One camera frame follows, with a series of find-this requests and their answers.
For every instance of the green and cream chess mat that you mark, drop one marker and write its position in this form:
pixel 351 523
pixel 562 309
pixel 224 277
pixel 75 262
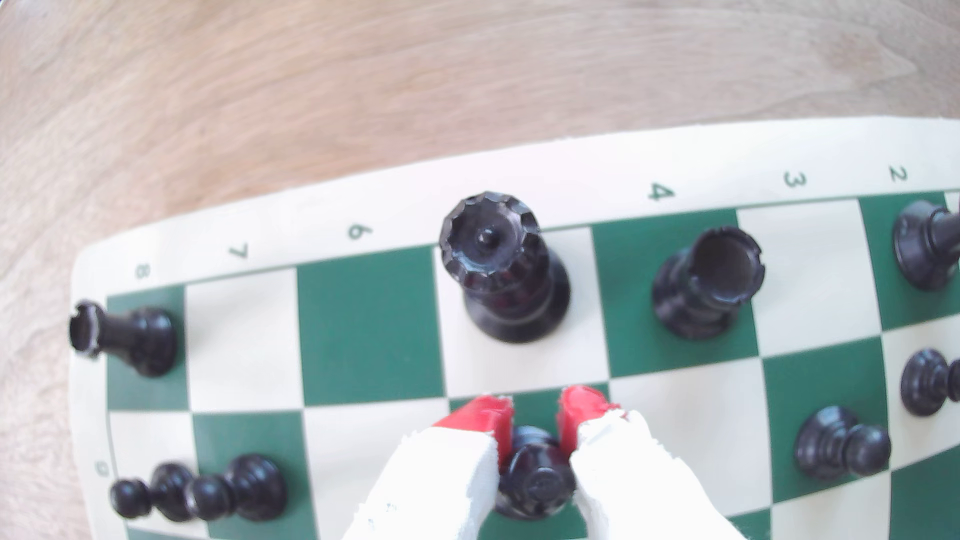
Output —
pixel 570 172

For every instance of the black rook chess piece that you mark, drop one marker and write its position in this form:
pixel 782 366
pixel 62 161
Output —
pixel 705 285
pixel 142 341

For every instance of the black queen chess piece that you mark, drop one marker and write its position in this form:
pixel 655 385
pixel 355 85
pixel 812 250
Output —
pixel 506 270

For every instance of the black king chess piece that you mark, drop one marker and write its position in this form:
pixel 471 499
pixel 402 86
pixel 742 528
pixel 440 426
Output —
pixel 926 244

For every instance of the black pawn chess piece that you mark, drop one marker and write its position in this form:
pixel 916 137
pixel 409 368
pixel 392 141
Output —
pixel 255 487
pixel 930 382
pixel 836 444
pixel 161 487

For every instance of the black bishop chess piece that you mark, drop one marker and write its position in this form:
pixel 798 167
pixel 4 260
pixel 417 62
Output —
pixel 534 480

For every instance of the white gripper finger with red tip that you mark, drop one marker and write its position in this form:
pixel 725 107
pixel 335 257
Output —
pixel 637 487
pixel 435 487

